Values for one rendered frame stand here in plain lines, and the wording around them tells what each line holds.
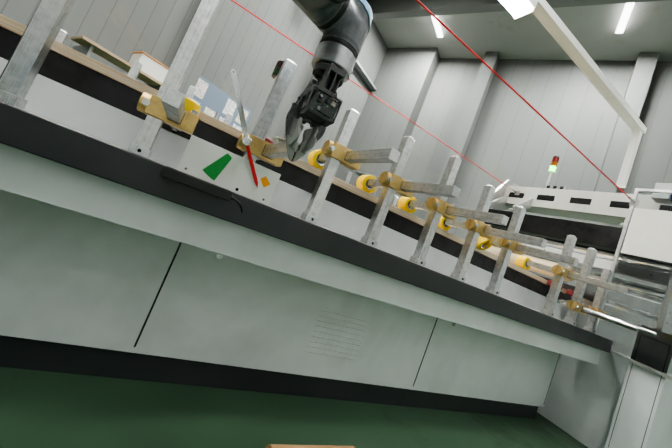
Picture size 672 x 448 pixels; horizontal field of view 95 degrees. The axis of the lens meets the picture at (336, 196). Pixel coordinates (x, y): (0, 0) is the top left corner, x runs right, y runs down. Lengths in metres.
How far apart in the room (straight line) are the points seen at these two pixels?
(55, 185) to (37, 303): 0.42
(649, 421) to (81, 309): 2.82
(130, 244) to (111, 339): 0.30
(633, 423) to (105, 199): 2.83
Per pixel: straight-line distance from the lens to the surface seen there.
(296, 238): 0.96
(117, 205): 0.94
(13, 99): 0.96
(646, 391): 2.78
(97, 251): 1.18
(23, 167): 0.98
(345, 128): 1.03
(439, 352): 1.88
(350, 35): 0.73
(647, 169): 8.55
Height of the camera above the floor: 0.72
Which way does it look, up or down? 5 degrees up
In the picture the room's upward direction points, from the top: 22 degrees clockwise
